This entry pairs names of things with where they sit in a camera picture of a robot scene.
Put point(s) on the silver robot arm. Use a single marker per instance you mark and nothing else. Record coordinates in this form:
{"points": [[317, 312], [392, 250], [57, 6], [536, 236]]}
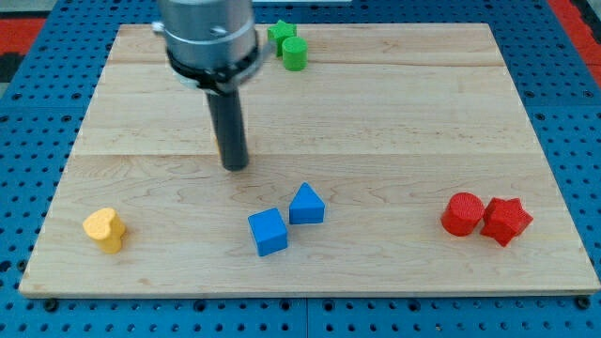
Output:
{"points": [[212, 43]]}

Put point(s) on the blue triangle block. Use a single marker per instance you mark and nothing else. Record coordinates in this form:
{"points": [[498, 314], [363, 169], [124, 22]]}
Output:
{"points": [[306, 207]]}

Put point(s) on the blue cube block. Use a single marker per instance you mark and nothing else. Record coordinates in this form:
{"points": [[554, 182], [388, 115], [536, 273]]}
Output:
{"points": [[269, 231]]}

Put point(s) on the wooden board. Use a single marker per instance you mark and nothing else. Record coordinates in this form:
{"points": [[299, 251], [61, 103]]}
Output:
{"points": [[386, 123]]}

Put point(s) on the green cylinder block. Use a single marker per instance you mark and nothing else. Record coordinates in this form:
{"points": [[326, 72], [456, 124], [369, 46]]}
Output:
{"points": [[295, 53]]}

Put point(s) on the green star block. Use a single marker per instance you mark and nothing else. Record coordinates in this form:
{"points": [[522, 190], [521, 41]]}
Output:
{"points": [[279, 32]]}

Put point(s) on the red cylinder block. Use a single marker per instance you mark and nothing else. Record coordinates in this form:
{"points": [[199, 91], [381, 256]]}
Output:
{"points": [[462, 213]]}

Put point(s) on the yellow heart block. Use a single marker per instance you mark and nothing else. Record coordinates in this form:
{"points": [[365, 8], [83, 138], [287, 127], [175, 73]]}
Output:
{"points": [[106, 229]]}

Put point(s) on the red star block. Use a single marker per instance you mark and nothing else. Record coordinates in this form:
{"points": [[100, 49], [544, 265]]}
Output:
{"points": [[505, 219]]}

